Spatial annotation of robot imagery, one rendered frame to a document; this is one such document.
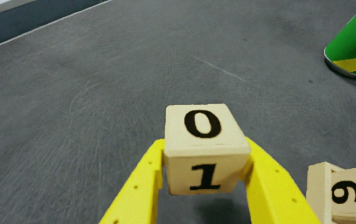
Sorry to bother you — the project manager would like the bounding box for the cream number cube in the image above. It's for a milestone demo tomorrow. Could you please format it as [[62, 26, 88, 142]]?
[[164, 104, 252, 196], [331, 168, 356, 224]]

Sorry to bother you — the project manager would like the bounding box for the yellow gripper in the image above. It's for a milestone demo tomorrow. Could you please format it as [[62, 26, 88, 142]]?
[[99, 137, 321, 224]]

